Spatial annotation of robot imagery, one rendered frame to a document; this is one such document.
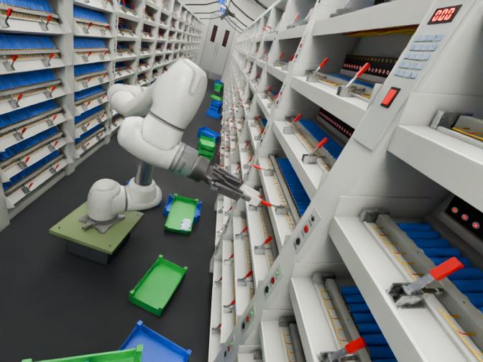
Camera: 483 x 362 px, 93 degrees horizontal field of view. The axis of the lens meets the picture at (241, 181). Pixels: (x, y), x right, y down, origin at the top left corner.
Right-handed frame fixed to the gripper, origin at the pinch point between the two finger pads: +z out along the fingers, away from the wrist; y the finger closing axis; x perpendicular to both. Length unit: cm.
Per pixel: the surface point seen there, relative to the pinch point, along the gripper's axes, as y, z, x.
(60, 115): -111, -105, -71
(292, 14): -115, -2, 69
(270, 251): -0.8, 22.1, -17.8
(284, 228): 7.8, 13.0, -0.7
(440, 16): 20, -3, 52
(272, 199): -8.1, 11.8, -1.4
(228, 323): 6, 28, -59
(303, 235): 20.8, 8.3, 7.7
